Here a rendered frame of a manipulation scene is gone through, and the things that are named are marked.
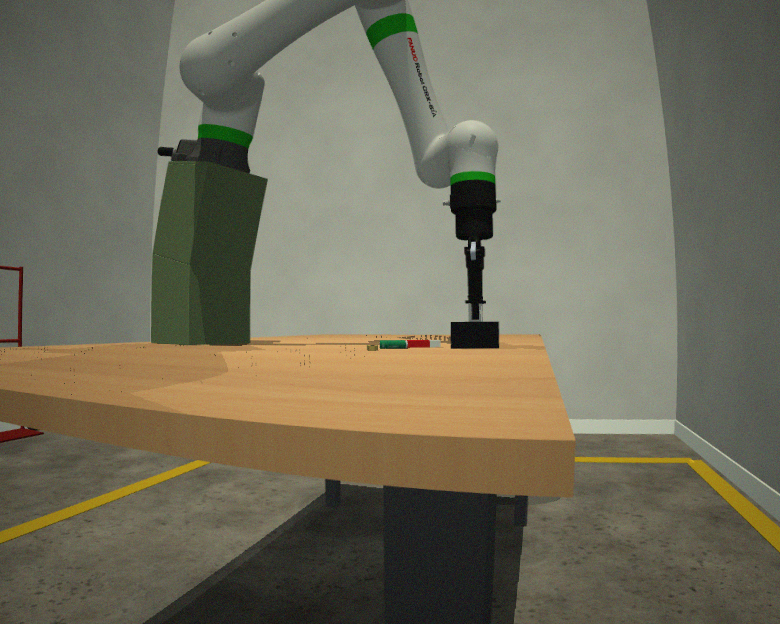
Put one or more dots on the green battery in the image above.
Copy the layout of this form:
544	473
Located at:
390	344

